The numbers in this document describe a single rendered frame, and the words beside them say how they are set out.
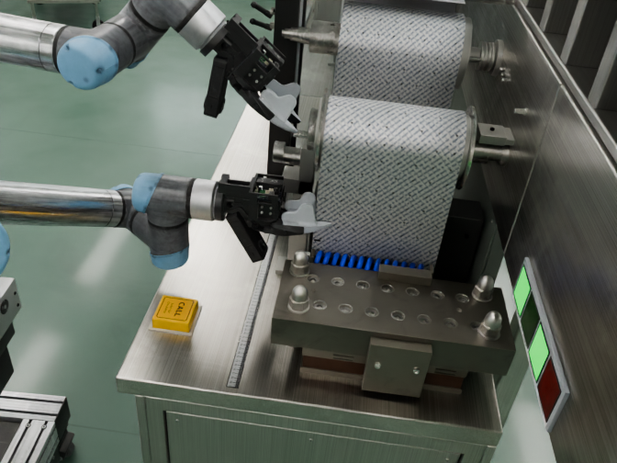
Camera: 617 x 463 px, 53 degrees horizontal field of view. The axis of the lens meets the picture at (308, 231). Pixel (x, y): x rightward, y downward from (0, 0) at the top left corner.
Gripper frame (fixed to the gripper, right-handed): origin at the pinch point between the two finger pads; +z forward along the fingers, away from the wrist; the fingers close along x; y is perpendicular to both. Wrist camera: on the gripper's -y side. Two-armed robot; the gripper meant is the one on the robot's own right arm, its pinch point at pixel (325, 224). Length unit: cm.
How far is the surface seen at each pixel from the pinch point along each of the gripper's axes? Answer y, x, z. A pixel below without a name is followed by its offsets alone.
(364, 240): -2.1, -0.3, 7.7
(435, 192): 10.0, -0.3, 18.4
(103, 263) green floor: -109, 108, -96
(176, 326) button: -17.7, -13.4, -24.8
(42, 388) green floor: -109, 39, -91
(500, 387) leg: -50, 13, 47
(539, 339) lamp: 10.7, -34.9, 29.3
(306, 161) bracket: 8.9, 7.1, -5.0
